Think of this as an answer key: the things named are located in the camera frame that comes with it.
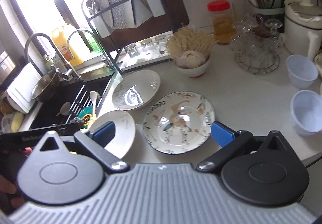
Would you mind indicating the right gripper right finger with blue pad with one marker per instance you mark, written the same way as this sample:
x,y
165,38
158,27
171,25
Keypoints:
x,y
232,143

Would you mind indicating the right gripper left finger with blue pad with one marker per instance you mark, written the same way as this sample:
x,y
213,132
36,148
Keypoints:
x,y
93,142

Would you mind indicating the white plate with leaf pattern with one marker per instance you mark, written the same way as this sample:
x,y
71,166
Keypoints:
x,y
125,131

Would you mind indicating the floral patterned plate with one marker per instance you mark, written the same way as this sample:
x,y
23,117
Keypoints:
x,y
179,122

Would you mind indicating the white deep plate grey pattern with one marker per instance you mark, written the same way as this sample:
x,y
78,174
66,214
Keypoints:
x,y
136,90

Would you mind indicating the chrome kitchen faucet right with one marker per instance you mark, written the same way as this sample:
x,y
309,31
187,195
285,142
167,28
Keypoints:
x,y
91,49

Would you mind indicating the person's left hand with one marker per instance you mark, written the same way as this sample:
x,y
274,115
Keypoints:
x,y
9,188

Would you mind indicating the yellow sponge beside sink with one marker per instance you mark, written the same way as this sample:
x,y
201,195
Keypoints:
x,y
17,121

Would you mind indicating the black sink drain rack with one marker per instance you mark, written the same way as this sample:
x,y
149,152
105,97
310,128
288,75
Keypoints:
x,y
81,101

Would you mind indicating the white spoon in sink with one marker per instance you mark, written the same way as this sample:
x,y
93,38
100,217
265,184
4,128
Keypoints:
x,y
93,97

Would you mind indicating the white cutting board at sink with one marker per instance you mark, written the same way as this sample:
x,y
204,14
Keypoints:
x,y
18,94

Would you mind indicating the stainless steel pot in sink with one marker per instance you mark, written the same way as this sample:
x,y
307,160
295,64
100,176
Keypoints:
x,y
46,87

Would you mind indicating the garlic bulb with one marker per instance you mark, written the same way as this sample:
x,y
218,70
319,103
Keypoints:
x,y
190,59

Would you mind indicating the upturned glass cup left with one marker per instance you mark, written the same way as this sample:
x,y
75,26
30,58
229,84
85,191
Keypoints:
x,y
132,49

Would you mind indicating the upturned glass cup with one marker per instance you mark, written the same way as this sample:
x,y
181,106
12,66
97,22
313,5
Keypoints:
x,y
161,41
147,46
132,49

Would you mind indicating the white tray under rack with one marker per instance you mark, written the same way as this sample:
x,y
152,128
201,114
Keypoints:
x,y
135,59

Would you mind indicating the upturned glass cup middle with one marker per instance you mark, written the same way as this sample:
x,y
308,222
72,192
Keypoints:
x,y
147,46

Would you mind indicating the orange detergent bottle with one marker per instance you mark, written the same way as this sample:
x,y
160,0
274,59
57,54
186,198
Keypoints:
x,y
60,36

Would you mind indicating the red lid honey jar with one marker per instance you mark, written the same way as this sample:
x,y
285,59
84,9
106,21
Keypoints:
x,y
222,20

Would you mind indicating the upturned glass cup right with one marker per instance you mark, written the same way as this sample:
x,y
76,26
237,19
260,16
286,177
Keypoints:
x,y
161,41

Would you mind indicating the bundle of dried noodles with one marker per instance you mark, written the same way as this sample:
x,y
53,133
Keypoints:
x,y
188,39

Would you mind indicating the black dish drying rack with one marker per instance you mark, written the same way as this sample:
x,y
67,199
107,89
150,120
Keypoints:
x,y
114,15

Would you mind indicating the white enamel pot with lid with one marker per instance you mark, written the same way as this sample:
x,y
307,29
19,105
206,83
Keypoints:
x,y
302,27

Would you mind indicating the dark wooden cutting board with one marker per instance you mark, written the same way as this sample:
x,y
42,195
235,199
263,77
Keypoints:
x,y
167,15

